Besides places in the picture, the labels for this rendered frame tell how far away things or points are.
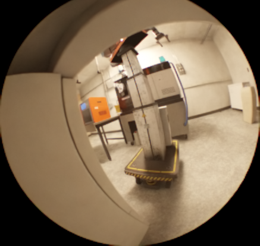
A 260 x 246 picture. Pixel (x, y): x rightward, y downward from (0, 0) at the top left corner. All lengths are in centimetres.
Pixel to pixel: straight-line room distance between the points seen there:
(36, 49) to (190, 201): 95
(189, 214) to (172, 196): 25
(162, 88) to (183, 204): 150
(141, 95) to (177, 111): 86
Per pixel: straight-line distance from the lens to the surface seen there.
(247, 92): 215
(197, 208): 81
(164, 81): 144
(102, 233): 17
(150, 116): 58
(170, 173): 61
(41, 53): 16
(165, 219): 76
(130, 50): 80
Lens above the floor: 76
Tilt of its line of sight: 4 degrees down
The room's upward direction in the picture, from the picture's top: 15 degrees counter-clockwise
